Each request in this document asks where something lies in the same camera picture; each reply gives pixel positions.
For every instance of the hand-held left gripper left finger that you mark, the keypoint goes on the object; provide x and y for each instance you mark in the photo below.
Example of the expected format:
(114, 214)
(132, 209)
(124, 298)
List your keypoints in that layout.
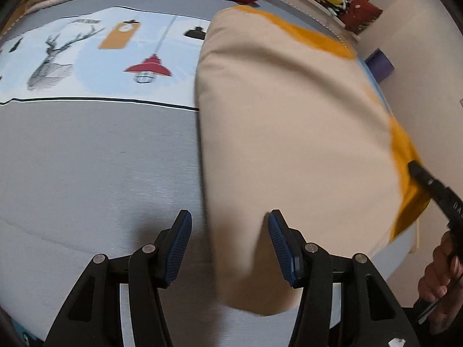
(177, 245)

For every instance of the person's right hand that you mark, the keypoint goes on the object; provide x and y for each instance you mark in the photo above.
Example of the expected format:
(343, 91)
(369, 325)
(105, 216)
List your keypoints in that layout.
(439, 278)

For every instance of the printed grey bedsheet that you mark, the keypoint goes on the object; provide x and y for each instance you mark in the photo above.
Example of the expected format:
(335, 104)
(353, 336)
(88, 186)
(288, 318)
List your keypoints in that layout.
(90, 133)

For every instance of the purple box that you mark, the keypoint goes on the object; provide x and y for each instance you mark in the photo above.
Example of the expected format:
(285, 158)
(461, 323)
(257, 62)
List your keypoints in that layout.
(379, 64)

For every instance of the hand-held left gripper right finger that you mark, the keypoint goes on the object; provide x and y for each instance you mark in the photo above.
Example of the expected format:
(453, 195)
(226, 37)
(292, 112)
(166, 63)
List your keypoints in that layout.
(284, 249)

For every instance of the beige and orange pillow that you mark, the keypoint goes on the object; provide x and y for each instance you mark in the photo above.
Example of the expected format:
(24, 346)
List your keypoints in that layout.
(289, 144)

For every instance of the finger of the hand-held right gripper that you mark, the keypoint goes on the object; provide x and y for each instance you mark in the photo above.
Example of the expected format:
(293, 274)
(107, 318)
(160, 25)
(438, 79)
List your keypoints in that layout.
(423, 177)

